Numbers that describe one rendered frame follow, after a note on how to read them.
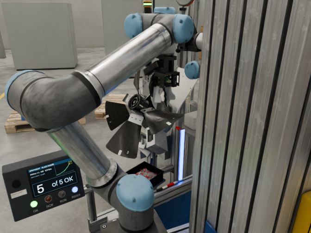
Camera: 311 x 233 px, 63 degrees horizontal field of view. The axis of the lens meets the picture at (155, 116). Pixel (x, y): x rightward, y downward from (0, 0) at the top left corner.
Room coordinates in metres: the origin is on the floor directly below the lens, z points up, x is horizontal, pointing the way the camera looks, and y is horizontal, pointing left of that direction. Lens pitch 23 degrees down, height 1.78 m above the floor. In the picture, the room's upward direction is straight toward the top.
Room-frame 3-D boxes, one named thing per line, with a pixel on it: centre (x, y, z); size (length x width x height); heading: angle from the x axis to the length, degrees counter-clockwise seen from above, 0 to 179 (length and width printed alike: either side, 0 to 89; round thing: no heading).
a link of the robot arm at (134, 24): (0.84, 0.03, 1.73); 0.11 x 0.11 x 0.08; 45
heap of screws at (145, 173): (1.25, 0.08, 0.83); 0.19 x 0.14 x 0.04; 138
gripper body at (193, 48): (1.28, -0.17, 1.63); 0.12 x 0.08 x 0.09; 43
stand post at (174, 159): (1.80, -0.16, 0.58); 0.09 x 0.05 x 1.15; 33
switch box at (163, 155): (1.88, -0.11, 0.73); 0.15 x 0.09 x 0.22; 123
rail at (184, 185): (1.15, -0.07, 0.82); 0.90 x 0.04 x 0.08; 123
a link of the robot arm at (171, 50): (0.93, -0.03, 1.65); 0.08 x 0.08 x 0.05
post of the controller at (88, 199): (0.91, 0.29, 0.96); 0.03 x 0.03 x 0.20; 33
